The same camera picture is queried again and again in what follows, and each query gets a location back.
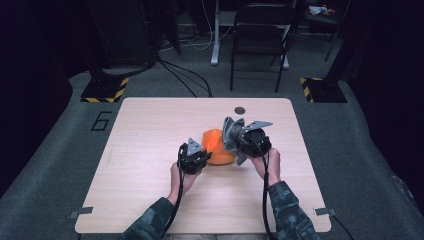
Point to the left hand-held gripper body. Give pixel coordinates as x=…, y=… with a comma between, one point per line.
x=191, y=161

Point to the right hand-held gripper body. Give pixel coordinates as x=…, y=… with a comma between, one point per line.
x=256, y=143

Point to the orange pumpkin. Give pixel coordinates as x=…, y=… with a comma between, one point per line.
x=215, y=150

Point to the gray cloth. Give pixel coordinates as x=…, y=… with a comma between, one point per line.
x=233, y=135

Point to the person's left hand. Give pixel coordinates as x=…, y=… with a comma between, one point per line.
x=185, y=181

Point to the person's right hand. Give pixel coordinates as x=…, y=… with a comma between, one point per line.
x=268, y=166

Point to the black table grommet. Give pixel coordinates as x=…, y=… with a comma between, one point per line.
x=239, y=110

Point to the black yellow striped stand base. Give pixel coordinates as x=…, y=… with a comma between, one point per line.
x=323, y=90
x=105, y=90

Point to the black folding chair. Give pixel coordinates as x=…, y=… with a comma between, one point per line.
x=260, y=36

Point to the white desk leg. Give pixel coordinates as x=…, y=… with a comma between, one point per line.
x=215, y=40

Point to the black cabinet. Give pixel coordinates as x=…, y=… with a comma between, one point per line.
x=123, y=33

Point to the small colourful object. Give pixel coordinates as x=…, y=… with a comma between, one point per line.
x=320, y=10

